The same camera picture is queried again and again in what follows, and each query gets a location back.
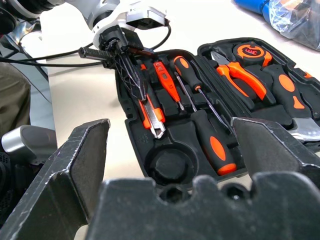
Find clear plastic bag with cardboard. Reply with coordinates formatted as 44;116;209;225
268;0;320;53

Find silver robot body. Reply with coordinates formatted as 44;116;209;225
0;124;60;226

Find orange voltage tester pen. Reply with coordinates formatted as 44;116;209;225
152;60;186;111

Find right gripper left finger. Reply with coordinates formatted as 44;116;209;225
0;118;111;240

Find black orange utility knife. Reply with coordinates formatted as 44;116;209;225
138;63;167;140

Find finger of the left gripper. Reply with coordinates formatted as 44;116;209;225
127;50;149;101
115;52;145;100

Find black tool case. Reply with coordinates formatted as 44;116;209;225
114;37;320;187

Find blue shiny bag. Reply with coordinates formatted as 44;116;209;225
233;0;276;26

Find Phillips screwdriver thick handle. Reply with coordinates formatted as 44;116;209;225
174;70;238;177

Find person's olive trouser leg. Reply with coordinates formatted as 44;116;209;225
0;62;32;136

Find long flathead screwdriver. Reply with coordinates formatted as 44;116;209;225
169;55;236;136

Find orange black tape measure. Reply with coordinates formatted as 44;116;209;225
232;43;274;69

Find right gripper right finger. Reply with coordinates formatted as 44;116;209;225
230;116;320;181

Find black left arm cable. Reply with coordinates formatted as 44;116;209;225
0;23;174;69

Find claw hammer black orange handle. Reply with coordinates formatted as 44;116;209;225
262;63;320;144

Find orange handled pliers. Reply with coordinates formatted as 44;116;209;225
209;50;276;111

